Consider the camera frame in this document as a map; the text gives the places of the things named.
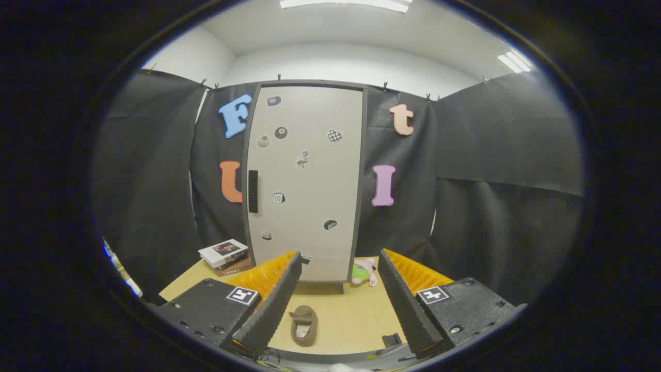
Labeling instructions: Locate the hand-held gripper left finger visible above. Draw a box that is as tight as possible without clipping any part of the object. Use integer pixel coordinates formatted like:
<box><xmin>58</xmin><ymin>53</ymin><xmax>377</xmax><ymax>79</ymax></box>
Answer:
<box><xmin>147</xmin><ymin>251</ymin><xmax>303</xmax><ymax>362</ymax></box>

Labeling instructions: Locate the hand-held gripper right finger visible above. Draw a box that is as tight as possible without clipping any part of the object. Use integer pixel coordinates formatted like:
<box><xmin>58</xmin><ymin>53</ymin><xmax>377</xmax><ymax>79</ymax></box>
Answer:
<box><xmin>378</xmin><ymin>248</ymin><xmax>528</xmax><ymax>361</ymax></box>

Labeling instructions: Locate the brown fuzzy shoe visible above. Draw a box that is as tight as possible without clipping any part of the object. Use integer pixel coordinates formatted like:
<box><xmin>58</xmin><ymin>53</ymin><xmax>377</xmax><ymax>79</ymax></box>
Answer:
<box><xmin>289</xmin><ymin>305</ymin><xmax>319</xmax><ymax>347</ymax></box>

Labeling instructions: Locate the light grey shoe cabinet door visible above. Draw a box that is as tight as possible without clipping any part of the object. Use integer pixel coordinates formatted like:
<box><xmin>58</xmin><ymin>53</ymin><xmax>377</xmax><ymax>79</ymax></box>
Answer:
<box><xmin>246</xmin><ymin>85</ymin><xmax>364</xmax><ymax>284</ymax></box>

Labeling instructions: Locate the grey shoe cabinet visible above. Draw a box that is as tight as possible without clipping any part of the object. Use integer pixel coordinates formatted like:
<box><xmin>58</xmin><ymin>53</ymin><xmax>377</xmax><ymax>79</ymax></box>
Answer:
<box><xmin>241</xmin><ymin>79</ymin><xmax>369</xmax><ymax>295</ymax></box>

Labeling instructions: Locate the green and pink plush toy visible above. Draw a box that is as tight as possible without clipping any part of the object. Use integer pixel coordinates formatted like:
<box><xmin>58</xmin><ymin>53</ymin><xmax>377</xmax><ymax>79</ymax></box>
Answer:
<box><xmin>351</xmin><ymin>257</ymin><xmax>379</xmax><ymax>287</ymax></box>

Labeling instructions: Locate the black book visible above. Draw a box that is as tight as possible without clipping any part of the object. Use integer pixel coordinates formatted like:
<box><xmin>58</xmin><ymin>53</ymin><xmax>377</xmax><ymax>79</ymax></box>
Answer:
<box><xmin>214</xmin><ymin>256</ymin><xmax>251</xmax><ymax>271</ymax></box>

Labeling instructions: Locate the white book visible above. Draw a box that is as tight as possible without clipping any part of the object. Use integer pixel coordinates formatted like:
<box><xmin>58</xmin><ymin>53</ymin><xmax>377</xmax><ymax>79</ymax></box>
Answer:
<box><xmin>198</xmin><ymin>239</ymin><xmax>249</xmax><ymax>268</ymax></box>

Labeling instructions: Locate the black backdrop cloth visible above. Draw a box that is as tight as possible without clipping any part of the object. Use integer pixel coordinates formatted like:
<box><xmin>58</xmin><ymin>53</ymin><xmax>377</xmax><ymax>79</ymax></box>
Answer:
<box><xmin>92</xmin><ymin>69</ymin><xmax>585</xmax><ymax>306</ymax></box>

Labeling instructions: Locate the row of black cloth clips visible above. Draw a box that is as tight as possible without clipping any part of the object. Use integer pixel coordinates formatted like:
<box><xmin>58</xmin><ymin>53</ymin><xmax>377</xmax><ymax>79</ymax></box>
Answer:
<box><xmin>150</xmin><ymin>63</ymin><xmax>490</xmax><ymax>101</ymax></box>

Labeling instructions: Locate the ceiling light panel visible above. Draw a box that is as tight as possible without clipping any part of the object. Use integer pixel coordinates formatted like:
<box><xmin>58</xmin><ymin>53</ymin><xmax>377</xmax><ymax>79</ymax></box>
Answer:
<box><xmin>279</xmin><ymin>0</ymin><xmax>414</xmax><ymax>13</ymax></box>
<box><xmin>497</xmin><ymin>51</ymin><xmax>532</xmax><ymax>74</ymax></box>

